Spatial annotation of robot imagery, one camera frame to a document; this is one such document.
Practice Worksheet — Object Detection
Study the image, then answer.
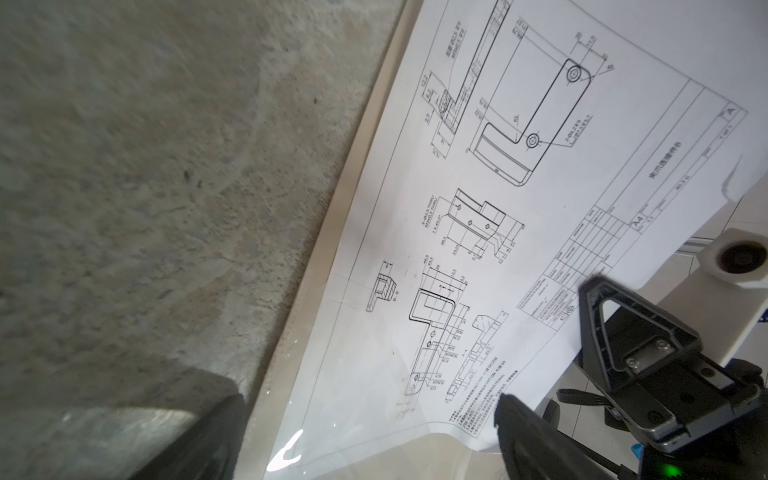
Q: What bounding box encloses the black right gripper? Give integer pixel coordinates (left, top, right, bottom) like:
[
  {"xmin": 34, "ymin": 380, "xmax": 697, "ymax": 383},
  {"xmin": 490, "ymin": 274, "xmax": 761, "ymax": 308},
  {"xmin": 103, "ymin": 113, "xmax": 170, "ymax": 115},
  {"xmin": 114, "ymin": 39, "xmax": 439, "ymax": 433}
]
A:
[{"xmin": 578, "ymin": 276, "xmax": 767, "ymax": 479}]

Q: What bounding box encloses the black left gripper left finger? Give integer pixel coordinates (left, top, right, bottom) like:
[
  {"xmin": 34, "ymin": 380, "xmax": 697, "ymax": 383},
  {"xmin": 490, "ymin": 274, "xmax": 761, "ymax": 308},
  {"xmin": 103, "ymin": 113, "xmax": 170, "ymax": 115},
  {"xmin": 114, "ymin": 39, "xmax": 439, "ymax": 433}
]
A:
[{"xmin": 131, "ymin": 394, "xmax": 246, "ymax": 479}]

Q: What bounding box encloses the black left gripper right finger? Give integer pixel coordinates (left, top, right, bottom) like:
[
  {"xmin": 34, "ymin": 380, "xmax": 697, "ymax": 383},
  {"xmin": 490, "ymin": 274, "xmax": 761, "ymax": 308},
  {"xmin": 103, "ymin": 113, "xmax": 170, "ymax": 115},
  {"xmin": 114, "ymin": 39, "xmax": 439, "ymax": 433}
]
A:
[{"xmin": 494, "ymin": 394, "xmax": 609, "ymax": 480}]

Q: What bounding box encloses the technical drawing sheet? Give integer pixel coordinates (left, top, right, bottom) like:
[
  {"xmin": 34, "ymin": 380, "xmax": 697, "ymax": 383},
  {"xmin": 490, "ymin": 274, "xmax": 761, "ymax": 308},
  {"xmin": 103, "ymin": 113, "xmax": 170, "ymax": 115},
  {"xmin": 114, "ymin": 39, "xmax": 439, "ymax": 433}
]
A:
[{"xmin": 264, "ymin": 1, "xmax": 767, "ymax": 479}]

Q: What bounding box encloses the beige cardboard folder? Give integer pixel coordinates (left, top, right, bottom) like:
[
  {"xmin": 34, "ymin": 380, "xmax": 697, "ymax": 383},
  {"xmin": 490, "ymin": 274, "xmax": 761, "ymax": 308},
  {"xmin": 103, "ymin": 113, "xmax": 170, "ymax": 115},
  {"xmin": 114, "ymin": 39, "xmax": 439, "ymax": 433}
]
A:
[{"xmin": 235, "ymin": 1, "xmax": 493, "ymax": 479}]

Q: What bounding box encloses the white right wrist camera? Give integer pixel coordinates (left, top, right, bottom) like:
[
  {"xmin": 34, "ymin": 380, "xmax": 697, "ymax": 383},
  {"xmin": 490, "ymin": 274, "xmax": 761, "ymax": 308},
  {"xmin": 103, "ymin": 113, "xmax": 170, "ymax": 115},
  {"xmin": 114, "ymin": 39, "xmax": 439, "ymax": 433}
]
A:
[{"xmin": 639, "ymin": 228, "xmax": 767, "ymax": 370}]

